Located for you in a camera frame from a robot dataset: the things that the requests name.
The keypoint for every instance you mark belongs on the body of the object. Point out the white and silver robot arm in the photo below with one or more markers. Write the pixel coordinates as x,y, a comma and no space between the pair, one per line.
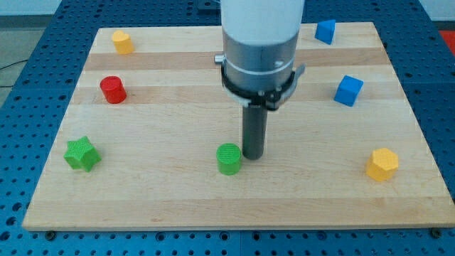
259,50

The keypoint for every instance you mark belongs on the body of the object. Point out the green star block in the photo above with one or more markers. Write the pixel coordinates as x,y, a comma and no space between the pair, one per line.
81,154

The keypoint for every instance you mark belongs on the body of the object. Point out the green cylinder block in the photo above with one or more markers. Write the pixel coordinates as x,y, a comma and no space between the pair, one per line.
228,157

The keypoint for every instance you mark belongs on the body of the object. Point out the dark cylindrical pointer tool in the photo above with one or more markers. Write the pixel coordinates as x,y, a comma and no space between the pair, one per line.
254,124

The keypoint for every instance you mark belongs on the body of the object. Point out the wooden board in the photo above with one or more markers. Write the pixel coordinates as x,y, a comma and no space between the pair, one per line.
159,170

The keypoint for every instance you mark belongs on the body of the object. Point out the red cylinder block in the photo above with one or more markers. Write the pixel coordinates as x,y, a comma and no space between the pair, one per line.
113,89

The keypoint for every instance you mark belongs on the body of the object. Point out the blue cube block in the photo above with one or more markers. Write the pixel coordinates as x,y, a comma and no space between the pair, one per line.
348,90

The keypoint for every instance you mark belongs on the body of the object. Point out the yellow heart block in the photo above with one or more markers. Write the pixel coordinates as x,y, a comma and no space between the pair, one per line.
122,42

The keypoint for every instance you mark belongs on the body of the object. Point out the blue triangle block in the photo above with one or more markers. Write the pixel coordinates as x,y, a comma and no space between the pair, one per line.
325,31

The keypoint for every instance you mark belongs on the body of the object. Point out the yellow hexagon block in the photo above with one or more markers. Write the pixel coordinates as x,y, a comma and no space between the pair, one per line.
382,164

